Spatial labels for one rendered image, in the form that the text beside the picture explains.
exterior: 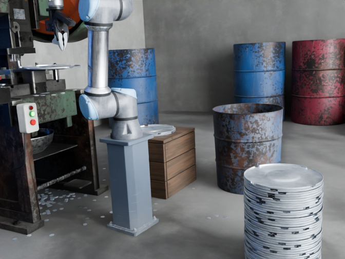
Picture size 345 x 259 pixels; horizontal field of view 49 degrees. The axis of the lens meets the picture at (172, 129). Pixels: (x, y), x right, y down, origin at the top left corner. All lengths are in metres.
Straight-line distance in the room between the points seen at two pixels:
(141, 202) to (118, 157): 0.25
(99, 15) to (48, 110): 0.73
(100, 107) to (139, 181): 0.40
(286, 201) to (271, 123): 0.87
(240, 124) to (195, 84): 3.16
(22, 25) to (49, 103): 0.44
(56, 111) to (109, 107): 0.54
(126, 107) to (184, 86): 3.65
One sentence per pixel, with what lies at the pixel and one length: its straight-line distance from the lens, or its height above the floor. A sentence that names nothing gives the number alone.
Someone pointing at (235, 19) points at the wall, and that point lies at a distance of 5.06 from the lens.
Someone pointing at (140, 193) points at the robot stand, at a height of 0.18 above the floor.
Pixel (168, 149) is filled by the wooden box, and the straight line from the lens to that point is 2.18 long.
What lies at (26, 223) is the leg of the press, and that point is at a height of 0.03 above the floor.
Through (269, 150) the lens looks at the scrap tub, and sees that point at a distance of 2.24.
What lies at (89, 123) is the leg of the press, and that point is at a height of 0.45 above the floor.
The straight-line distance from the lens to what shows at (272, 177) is 1.49.
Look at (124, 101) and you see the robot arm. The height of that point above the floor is 0.62.
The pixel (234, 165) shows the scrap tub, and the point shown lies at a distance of 2.23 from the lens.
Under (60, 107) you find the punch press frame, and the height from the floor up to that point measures 0.56.
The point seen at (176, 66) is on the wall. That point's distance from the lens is 5.38.
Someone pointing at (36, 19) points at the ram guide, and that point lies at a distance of 2.28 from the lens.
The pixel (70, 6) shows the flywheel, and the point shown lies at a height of 1.13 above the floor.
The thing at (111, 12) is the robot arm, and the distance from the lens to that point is 1.61.
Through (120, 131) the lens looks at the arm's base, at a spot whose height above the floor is 0.49.
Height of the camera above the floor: 0.83
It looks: 12 degrees down
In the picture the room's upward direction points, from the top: 3 degrees counter-clockwise
